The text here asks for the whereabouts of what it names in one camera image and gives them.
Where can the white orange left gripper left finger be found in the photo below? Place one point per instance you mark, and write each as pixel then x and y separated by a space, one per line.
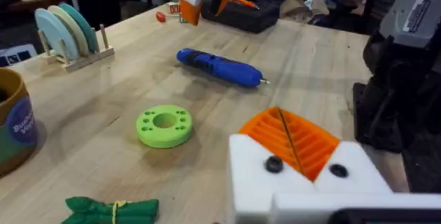
pixel 251 169

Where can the white orange left gripper right finger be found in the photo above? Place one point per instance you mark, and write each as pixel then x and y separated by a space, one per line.
pixel 348 169

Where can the orange screwdriver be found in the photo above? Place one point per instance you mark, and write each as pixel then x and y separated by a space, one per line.
pixel 244 1

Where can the blue electric screwdriver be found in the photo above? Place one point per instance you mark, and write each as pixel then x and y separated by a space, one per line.
pixel 220 67

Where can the green toy vegetable bundle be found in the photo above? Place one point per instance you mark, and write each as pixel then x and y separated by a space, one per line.
pixel 138 210

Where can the small wooden letter block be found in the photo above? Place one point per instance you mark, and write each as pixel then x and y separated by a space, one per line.
pixel 174 8

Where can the black tool case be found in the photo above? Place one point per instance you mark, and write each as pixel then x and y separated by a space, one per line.
pixel 241 19

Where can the crumpled brown paper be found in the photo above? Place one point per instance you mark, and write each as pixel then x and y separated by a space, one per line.
pixel 296 8

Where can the green disc with holes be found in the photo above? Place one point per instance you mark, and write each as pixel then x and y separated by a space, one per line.
pixel 151 138

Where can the teal plate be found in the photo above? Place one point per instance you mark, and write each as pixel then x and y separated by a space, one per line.
pixel 86 27

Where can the cream plate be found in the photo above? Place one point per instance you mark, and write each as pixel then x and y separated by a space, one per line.
pixel 74 29

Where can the wooden peg rack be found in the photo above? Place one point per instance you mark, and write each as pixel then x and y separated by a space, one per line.
pixel 86 60

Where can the light blue plate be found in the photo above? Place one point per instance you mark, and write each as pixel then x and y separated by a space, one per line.
pixel 55 32

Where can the black and white box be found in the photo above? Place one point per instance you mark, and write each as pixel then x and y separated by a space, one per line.
pixel 15 55

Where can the brown tub with blue label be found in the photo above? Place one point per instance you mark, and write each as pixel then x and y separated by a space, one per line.
pixel 13 131

